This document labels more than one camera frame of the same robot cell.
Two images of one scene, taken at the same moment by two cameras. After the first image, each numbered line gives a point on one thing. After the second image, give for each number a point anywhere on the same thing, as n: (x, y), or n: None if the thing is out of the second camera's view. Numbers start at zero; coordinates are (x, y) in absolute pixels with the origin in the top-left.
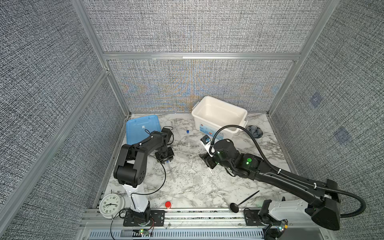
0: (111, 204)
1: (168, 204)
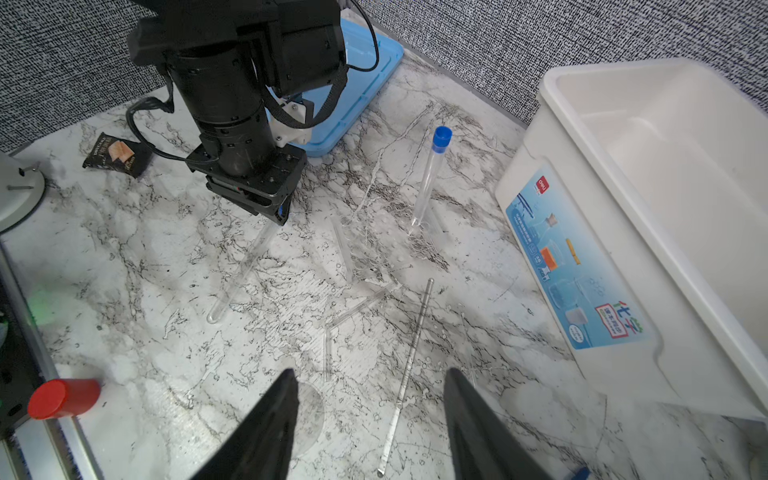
0: (22, 186)
1: (63, 397)
